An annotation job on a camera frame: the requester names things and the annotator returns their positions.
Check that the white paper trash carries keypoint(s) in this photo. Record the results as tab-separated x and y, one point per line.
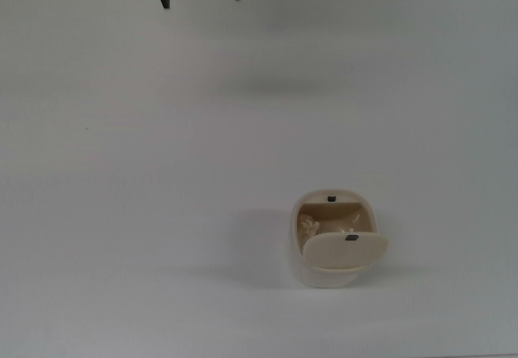
308	225

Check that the small white lidded bin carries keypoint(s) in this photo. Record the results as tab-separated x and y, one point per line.
323	269

